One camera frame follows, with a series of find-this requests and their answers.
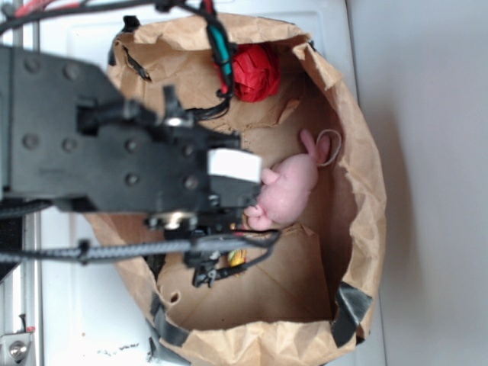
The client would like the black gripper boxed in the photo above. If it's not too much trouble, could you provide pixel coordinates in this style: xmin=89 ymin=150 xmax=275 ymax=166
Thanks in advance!
xmin=75 ymin=85 xmax=264 ymax=233

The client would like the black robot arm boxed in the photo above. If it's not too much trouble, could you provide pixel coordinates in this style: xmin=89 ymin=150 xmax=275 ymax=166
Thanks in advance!
xmin=1 ymin=47 xmax=262 ymax=229

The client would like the twisted multicolour candy cane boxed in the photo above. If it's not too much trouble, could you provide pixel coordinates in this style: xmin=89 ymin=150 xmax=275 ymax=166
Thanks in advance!
xmin=226 ymin=224 xmax=248 ymax=270

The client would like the crumpled red paper ball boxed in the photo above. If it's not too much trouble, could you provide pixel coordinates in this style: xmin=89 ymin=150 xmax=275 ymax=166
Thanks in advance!
xmin=213 ymin=43 xmax=281 ymax=103

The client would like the pink plush bunny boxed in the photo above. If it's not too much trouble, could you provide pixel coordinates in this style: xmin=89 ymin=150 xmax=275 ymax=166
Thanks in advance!
xmin=244 ymin=129 xmax=342 ymax=231

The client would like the aluminium frame rail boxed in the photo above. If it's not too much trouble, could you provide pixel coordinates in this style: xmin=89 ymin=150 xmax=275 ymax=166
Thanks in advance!
xmin=1 ymin=22 xmax=45 ymax=365

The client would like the grey braided cable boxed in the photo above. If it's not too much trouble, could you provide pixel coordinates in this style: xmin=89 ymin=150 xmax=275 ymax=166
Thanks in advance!
xmin=0 ymin=230 xmax=281 ymax=287

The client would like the black teal cable bundle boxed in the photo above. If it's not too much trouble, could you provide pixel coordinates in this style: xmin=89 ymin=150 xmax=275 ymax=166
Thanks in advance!
xmin=0 ymin=0 xmax=239 ymax=123

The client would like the metal corner bracket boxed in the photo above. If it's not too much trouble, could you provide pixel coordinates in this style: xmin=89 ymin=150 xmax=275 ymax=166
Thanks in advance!
xmin=1 ymin=332 xmax=36 ymax=366

